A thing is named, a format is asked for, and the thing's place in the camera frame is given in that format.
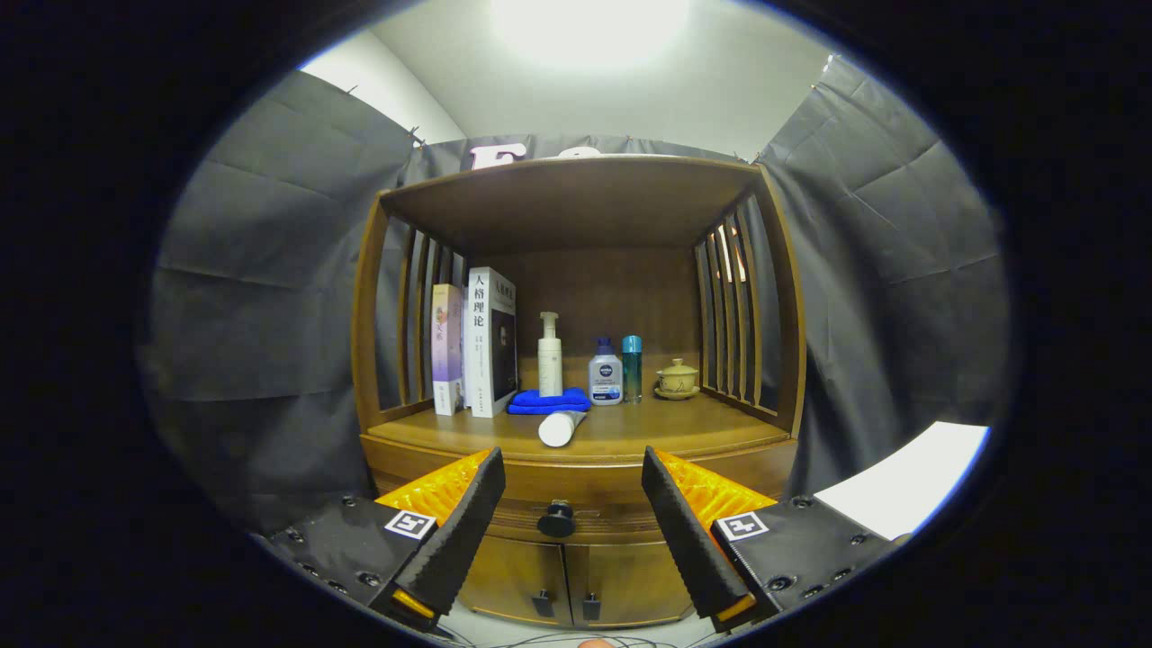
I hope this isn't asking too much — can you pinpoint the wooden drawer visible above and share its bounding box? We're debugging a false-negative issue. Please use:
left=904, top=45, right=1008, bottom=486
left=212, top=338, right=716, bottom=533
left=360, top=436, right=800, bottom=541

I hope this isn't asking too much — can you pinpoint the white and green tube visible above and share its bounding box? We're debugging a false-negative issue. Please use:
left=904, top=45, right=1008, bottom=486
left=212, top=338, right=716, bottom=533
left=538, top=409, right=589, bottom=449

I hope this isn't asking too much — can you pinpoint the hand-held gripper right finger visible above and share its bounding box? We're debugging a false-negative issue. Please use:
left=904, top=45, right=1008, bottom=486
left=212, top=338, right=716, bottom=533
left=641, top=445, right=910, bottom=635

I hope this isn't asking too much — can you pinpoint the wooden cabinet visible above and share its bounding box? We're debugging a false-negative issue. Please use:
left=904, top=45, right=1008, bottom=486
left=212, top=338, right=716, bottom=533
left=351, top=155, right=808, bottom=629

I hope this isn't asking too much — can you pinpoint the white bottle with blue label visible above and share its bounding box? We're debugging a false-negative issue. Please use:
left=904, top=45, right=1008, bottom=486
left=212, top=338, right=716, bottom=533
left=589, top=337, right=625, bottom=407

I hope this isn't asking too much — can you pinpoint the white pump bottle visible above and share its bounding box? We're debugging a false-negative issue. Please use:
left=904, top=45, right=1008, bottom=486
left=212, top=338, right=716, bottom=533
left=537, top=311, right=564, bottom=398

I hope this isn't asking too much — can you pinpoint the teal bottle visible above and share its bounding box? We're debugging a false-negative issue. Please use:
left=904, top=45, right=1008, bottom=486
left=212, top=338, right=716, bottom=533
left=622, top=335, right=644, bottom=404

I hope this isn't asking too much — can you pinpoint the white panel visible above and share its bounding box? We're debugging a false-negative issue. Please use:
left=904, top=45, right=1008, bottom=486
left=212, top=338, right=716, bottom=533
left=813, top=421, right=991, bottom=541

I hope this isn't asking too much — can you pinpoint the black drawer knob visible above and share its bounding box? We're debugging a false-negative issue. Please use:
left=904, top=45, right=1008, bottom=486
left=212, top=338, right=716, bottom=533
left=537, top=500, right=577, bottom=540

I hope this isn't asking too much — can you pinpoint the blue folded cloth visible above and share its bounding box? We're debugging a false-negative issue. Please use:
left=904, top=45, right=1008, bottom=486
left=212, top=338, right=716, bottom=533
left=507, top=387, right=592, bottom=416

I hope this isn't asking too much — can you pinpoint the purple book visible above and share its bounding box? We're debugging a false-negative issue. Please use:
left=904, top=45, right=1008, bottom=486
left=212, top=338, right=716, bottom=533
left=431, top=283, right=465, bottom=417

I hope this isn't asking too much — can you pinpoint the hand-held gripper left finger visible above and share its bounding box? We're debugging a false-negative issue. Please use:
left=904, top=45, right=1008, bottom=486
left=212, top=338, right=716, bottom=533
left=265, top=446, right=508, bottom=631

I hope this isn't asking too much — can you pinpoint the wooden cabinet door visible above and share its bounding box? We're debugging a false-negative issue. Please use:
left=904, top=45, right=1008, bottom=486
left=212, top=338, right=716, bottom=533
left=457, top=533, right=573, bottom=628
left=565, top=538, right=696, bottom=629

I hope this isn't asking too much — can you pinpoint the white book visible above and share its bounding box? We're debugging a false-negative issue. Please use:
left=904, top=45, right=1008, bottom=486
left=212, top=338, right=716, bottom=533
left=463, top=266, right=519, bottom=419

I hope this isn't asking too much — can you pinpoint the tan lidded teacup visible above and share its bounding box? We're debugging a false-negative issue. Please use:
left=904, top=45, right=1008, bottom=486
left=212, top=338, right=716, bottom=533
left=654, top=358, right=701, bottom=401

